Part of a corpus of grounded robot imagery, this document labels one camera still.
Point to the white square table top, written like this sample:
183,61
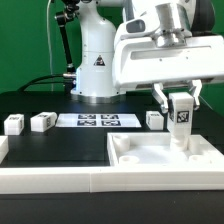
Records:
129,149

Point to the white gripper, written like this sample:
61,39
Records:
139,62

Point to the white workspace frame wall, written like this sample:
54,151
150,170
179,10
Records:
108,178

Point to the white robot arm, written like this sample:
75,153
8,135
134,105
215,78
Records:
102,28

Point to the white sheet with fiducial markers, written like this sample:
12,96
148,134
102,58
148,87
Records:
97,120

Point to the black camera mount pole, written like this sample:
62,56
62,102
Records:
62,18

